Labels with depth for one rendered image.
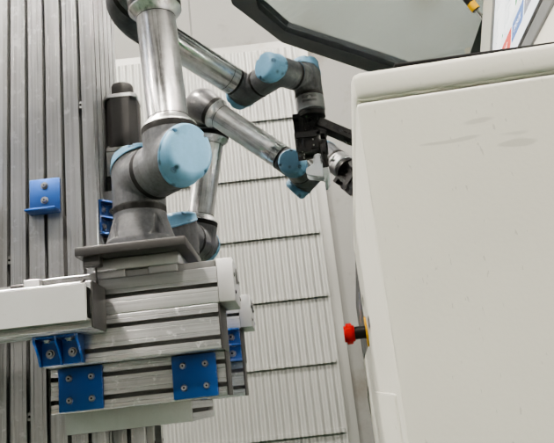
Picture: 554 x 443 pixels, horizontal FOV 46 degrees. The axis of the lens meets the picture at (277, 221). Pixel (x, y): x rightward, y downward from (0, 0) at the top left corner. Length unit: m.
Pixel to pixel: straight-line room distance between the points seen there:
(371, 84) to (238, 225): 4.07
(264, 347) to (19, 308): 3.31
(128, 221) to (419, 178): 0.91
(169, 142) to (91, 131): 0.43
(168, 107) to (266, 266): 3.27
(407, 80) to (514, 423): 0.29
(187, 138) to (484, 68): 0.82
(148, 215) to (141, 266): 0.11
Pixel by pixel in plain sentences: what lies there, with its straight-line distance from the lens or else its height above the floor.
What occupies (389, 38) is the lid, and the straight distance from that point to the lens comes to 2.00.
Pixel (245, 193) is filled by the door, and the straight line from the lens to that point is 4.70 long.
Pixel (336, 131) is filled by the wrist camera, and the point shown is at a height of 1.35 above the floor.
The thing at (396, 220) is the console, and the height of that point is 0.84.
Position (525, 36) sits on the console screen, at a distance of 0.96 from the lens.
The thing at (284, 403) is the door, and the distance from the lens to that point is 4.47.
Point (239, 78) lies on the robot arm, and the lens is 1.73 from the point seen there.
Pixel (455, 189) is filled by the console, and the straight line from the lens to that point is 0.56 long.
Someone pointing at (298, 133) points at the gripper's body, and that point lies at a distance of 1.67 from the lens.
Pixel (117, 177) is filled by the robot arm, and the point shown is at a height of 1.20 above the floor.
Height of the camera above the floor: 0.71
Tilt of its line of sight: 15 degrees up
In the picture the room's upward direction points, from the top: 6 degrees counter-clockwise
